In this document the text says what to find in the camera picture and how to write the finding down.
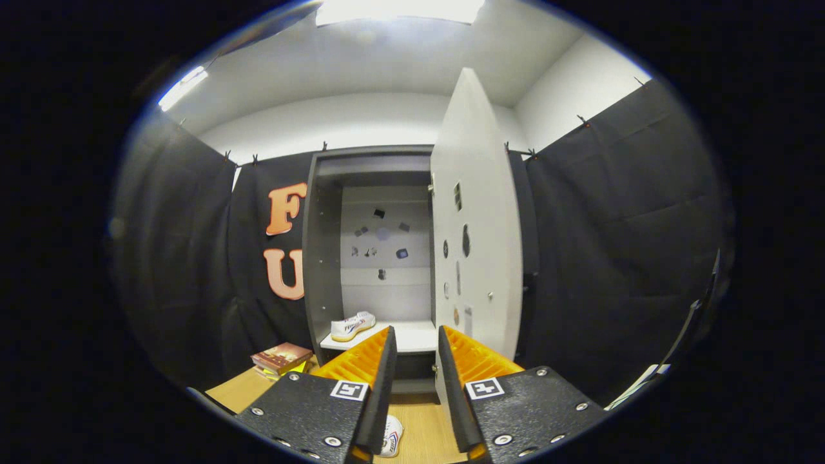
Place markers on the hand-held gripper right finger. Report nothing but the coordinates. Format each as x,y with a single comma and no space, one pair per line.
454,399

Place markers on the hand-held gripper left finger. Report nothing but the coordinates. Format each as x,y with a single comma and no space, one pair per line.
380,386

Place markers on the white striped canvas shoe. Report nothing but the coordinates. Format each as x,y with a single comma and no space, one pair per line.
351,327
393,438

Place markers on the grey shoe cabinet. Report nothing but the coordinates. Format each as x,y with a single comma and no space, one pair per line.
322,258

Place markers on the beige shoe cabinet door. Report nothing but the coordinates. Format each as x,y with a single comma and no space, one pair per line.
483,193

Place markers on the yellow book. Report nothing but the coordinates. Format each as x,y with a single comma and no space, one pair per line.
290,372

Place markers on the brown book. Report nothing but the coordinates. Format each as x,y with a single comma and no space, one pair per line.
280,356

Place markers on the narrow ceiling light strip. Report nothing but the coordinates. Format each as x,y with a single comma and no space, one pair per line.
184,88

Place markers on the large ceiling light panel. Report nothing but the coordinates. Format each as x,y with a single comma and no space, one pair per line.
399,9

